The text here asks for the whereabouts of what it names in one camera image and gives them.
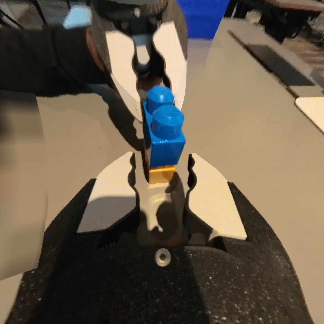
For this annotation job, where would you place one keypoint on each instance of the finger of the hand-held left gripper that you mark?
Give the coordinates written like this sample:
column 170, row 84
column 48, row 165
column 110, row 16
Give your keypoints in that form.
column 121, row 73
column 174, row 55

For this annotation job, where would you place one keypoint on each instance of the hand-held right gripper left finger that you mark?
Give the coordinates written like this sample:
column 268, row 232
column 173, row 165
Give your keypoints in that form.
column 111, row 192

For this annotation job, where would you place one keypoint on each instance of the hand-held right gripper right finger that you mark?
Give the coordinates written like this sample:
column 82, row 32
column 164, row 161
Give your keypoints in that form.
column 215, row 202

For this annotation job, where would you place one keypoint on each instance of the yellow mega block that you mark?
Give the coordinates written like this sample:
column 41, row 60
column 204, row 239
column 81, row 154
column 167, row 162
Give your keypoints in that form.
column 160, row 176

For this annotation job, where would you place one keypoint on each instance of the blue mega block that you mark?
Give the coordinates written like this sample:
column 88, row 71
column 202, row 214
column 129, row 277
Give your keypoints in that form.
column 164, row 149

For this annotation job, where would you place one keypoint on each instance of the person's left forearm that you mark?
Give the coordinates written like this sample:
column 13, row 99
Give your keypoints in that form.
column 45, row 58

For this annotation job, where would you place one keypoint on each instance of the person's left hand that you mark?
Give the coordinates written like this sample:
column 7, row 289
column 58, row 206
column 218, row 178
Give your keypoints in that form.
column 95, row 48

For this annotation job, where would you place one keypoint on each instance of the blue plastic bin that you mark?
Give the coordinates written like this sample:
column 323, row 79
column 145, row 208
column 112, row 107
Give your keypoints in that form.
column 200, row 20

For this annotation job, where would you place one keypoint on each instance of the black table mat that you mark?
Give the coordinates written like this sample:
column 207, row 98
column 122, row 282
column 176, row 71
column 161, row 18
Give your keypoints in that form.
column 278, row 63

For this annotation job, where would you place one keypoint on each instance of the white document stand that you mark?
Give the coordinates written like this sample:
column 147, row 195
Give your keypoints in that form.
column 312, row 111

